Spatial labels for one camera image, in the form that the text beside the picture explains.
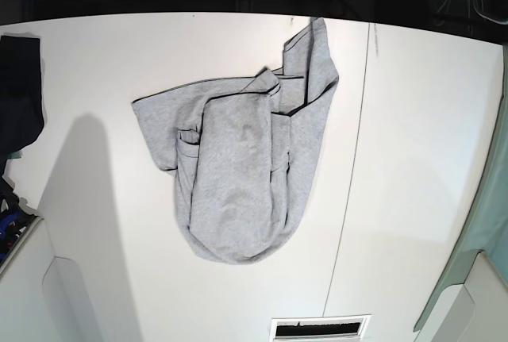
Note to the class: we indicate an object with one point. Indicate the dark navy cloth pile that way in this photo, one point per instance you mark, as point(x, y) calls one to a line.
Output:
point(22, 119)

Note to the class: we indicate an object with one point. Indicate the grey t-shirt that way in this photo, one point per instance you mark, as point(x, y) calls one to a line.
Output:
point(243, 151)

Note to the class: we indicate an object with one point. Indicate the white vent grille slot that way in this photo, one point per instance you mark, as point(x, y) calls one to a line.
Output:
point(318, 329)

